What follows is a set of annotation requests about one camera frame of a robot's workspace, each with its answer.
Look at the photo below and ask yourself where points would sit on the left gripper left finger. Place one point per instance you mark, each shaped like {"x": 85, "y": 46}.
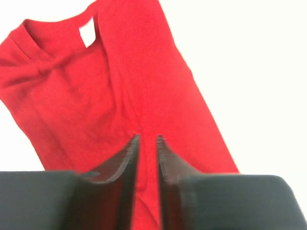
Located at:
{"x": 101, "y": 199}

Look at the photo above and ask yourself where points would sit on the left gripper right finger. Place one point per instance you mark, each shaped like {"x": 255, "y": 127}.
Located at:
{"x": 192, "y": 200}

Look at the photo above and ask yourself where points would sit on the red t shirt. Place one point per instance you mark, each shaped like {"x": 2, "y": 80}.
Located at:
{"x": 81, "y": 88}

